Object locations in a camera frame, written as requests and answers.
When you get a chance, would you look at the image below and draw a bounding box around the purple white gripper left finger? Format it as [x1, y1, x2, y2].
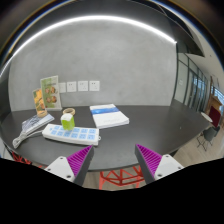
[45, 145, 94, 186]

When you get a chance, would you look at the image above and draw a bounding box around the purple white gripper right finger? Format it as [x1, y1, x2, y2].
[135, 144, 183, 184]

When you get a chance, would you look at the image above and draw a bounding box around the green white charger plug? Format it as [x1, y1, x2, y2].
[61, 113, 75, 130]

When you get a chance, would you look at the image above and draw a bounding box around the white blue power strip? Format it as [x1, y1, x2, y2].
[42, 124, 101, 146]

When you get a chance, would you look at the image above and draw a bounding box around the plastic wrapped booklet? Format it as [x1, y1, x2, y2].
[22, 114, 54, 134]

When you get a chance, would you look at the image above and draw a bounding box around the white blue book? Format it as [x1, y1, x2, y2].
[90, 104, 129, 129]

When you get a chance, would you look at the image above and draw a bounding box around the black chair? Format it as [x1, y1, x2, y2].
[198, 127, 220, 150]

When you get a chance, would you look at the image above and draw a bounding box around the white round side table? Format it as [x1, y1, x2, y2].
[201, 112, 213, 122]

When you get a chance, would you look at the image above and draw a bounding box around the small orange menu card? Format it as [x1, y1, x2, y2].
[32, 89, 47, 118]

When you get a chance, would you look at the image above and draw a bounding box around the large menu stand card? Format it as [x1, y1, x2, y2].
[40, 76, 62, 110]

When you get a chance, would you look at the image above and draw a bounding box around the glass partition door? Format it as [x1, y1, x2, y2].
[173, 42, 208, 112]

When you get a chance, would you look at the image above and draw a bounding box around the curved ceiling light strip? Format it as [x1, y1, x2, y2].
[0, 14, 178, 78]

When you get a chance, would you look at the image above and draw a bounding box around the tape roll ring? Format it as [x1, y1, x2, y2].
[62, 107, 76, 117]

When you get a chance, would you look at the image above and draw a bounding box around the white power strip cable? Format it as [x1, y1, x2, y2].
[12, 128, 44, 150]

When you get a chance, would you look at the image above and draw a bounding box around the white wall socket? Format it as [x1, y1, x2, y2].
[67, 81, 77, 93]
[89, 81, 100, 91]
[59, 83, 66, 93]
[78, 81, 88, 91]

